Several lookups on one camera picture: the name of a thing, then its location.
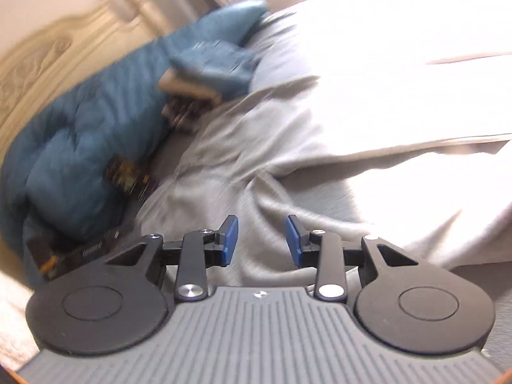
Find cream carved headboard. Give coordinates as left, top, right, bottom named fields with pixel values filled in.
left=0, top=0, right=169, bottom=161

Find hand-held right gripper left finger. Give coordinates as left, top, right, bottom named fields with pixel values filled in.
left=105, top=215, right=239, bottom=302

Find blue jeans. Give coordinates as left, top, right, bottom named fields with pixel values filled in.
left=170, top=40, right=261, bottom=101

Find grey hooded sweatshirt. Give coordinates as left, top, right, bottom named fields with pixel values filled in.
left=136, top=74, right=512, bottom=289

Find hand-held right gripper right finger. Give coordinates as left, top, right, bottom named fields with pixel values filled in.
left=283, top=215, right=419, bottom=300

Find dark printed box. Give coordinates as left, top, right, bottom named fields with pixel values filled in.
left=26, top=227, right=121, bottom=281
left=103, top=155, right=161, bottom=205

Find blue duvet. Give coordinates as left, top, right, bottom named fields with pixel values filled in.
left=0, top=0, right=269, bottom=257

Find dark patterned cloth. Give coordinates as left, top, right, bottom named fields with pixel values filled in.
left=162, top=96, right=213, bottom=131

